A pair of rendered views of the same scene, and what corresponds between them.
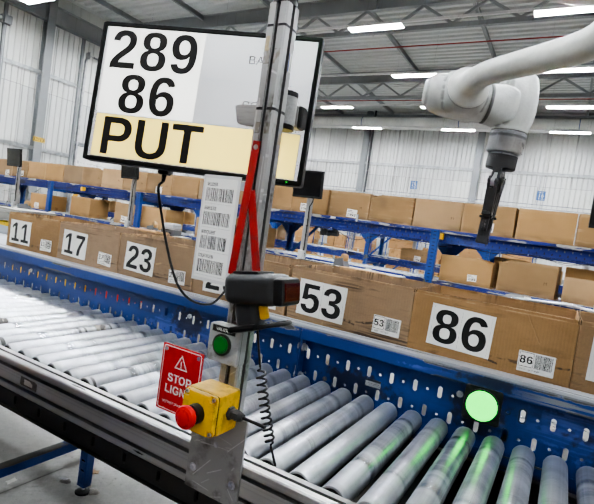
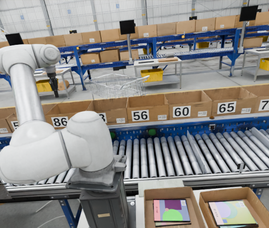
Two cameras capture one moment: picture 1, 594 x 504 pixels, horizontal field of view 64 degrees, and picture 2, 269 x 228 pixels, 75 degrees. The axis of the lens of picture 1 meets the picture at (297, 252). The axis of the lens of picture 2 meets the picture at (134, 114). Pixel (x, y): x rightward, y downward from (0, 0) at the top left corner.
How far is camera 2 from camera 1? 0.84 m
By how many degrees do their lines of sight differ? 34
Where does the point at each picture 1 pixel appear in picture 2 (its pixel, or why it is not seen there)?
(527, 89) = not seen: hidden behind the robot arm
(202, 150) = not seen: outside the picture
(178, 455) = not seen: outside the picture
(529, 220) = (104, 34)
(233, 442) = (2, 187)
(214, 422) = not seen: outside the picture
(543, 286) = (114, 57)
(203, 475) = not seen: outside the picture
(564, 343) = not seen: hidden behind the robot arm
